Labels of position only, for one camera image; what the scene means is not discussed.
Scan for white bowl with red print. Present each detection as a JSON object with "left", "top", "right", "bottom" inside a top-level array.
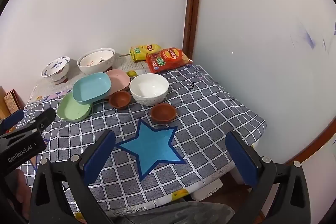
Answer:
[{"left": 79, "top": 49, "right": 114, "bottom": 67}]

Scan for grey checkered tablecloth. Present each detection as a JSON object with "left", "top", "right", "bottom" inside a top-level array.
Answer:
[{"left": 20, "top": 64, "right": 267, "bottom": 210}]

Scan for small brown bowl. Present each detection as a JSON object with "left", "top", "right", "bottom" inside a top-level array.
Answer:
[
  {"left": 109, "top": 91, "right": 131, "bottom": 110},
  {"left": 150, "top": 103, "right": 177, "bottom": 124}
]

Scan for patterned cardboard box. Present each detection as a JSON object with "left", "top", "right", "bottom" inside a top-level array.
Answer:
[{"left": 3, "top": 89, "right": 21, "bottom": 119}]

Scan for brown wooden baseboard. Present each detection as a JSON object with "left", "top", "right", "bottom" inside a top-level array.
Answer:
[{"left": 285, "top": 115, "right": 336, "bottom": 164}]

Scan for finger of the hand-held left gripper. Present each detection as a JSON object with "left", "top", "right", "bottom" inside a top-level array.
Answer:
[
  {"left": 16, "top": 108, "right": 56, "bottom": 135},
  {"left": 0, "top": 109, "right": 25, "bottom": 134}
]

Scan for person's left forearm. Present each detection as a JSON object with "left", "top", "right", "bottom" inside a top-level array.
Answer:
[{"left": 13, "top": 169, "right": 33, "bottom": 220}]

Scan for brown wooden door frame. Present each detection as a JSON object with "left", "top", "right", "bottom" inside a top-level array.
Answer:
[{"left": 183, "top": 0, "right": 203, "bottom": 60}]

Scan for white bowl with blue pattern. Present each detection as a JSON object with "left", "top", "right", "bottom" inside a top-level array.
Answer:
[{"left": 41, "top": 56, "right": 71, "bottom": 83}]

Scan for plain white bowl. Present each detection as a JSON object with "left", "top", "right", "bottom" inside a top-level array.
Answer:
[{"left": 129, "top": 73, "right": 169, "bottom": 106}]

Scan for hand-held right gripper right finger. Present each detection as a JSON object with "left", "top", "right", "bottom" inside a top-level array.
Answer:
[{"left": 225, "top": 131, "right": 311, "bottom": 224}]

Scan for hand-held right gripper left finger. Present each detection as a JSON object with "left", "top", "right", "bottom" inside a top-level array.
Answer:
[{"left": 29, "top": 130, "right": 116, "bottom": 224}]

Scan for blue rectangular plate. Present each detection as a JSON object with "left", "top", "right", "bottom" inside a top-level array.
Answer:
[{"left": 73, "top": 72, "right": 112, "bottom": 105}]

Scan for green rectangular plate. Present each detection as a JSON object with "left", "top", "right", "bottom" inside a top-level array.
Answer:
[{"left": 56, "top": 91, "right": 93, "bottom": 122}]

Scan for white bowl with grey swirls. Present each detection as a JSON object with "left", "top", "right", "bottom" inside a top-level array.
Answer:
[{"left": 77, "top": 48, "right": 116, "bottom": 75}]

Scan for pink rectangular plate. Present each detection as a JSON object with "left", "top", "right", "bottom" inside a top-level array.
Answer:
[{"left": 104, "top": 69, "right": 131, "bottom": 99}]

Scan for white table frame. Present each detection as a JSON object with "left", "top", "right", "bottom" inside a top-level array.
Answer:
[{"left": 190, "top": 140, "right": 259, "bottom": 201}]

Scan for person's grey pants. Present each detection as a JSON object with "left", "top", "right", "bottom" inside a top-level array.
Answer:
[{"left": 126, "top": 200, "right": 235, "bottom": 224}]

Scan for yellow chip bag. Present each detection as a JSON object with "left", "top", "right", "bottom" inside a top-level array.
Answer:
[{"left": 129, "top": 43, "right": 161, "bottom": 63}]

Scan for red chip bag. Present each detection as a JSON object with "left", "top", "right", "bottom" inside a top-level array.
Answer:
[{"left": 146, "top": 47, "right": 193, "bottom": 74}]

